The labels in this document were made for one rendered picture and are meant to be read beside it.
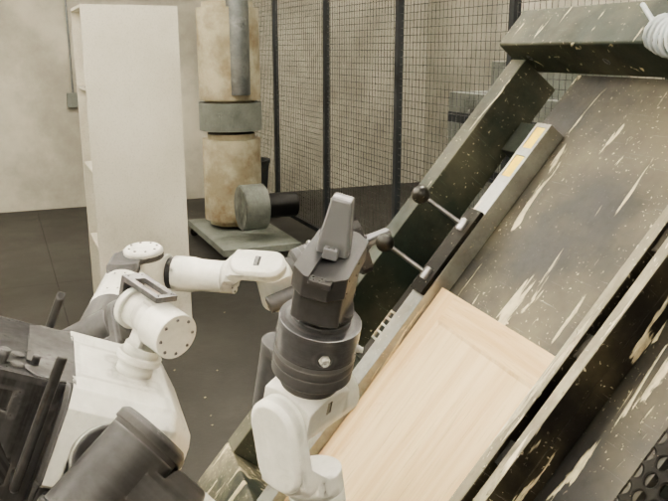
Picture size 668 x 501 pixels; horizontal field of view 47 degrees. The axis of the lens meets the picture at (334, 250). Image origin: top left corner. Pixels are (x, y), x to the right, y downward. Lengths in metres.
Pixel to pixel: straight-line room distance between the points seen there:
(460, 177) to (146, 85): 3.52
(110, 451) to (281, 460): 0.19
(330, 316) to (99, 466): 0.32
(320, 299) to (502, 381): 0.61
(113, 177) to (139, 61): 0.74
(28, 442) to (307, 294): 0.44
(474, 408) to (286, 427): 0.53
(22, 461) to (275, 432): 0.34
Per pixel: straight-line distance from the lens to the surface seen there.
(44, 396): 1.00
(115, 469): 0.91
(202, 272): 1.55
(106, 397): 1.04
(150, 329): 1.07
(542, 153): 1.59
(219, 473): 1.81
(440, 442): 1.32
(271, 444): 0.86
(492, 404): 1.28
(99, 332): 1.31
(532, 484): 1.15
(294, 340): 0.79
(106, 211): 5.13
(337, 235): 0.76
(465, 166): 1.78
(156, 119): 5.11
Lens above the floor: 1.78
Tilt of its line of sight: 14 degrees down
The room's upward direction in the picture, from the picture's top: straight up
